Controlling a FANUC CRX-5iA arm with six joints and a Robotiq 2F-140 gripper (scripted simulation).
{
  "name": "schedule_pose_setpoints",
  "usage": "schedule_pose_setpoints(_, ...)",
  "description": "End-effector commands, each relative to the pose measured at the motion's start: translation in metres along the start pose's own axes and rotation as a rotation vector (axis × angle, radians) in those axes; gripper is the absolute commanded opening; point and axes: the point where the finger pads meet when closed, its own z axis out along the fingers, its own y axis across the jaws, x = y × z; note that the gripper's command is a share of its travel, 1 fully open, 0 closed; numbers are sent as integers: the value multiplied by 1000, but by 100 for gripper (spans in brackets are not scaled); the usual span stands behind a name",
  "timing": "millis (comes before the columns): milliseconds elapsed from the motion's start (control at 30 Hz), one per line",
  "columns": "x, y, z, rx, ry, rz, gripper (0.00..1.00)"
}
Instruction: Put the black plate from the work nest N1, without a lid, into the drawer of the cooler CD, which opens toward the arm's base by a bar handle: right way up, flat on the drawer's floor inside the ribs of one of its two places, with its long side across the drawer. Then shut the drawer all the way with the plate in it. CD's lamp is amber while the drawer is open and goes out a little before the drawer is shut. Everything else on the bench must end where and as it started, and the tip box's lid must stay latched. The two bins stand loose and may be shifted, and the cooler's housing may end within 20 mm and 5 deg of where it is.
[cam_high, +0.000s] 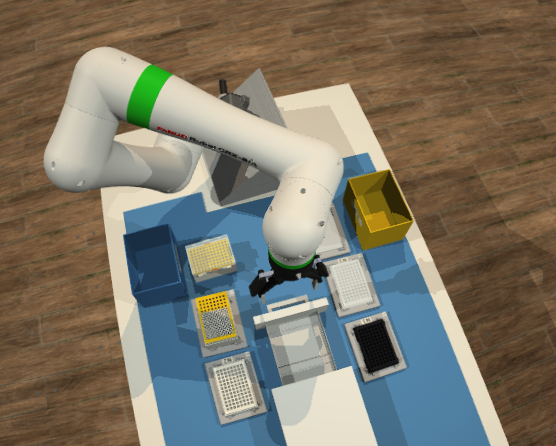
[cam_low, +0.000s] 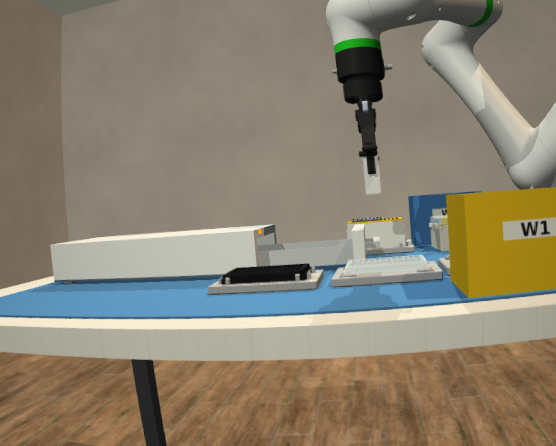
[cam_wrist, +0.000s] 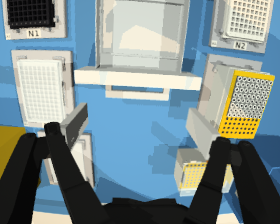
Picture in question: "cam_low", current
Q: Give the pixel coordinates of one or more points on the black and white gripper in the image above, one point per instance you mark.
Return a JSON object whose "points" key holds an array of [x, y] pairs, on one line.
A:
{"points": [[358, 92]]}

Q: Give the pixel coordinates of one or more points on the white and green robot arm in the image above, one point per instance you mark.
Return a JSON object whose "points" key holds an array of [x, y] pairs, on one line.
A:
{"points": [[528, 154]]}

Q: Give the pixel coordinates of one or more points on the beige rectangular plate with corner posts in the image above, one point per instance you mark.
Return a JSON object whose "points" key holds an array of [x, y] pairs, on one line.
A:
{"points": [[311, 283]]}

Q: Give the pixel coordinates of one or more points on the yellow open-top bin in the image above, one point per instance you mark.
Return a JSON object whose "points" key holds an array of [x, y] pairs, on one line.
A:
{"points": [[502, 242]]}

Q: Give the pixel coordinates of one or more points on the blue work mat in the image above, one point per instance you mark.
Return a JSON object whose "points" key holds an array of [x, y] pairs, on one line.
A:
{"points": [[187, 298]]}

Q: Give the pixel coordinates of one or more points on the dark blue open bin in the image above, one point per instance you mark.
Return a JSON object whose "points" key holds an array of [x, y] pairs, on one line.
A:
{"points": [[425, 206]]}

